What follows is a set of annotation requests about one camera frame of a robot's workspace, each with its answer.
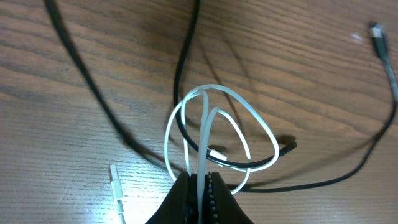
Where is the long black cable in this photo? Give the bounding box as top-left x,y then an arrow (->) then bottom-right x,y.
43,0 -> 398,194

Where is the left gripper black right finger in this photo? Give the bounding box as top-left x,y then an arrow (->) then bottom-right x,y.
201,172 -> 253,224

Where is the white cable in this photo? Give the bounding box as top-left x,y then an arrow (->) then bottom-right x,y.
108,83 -> 280,224

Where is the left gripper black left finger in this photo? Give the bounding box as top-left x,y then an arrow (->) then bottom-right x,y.
146,172 -> 198,224

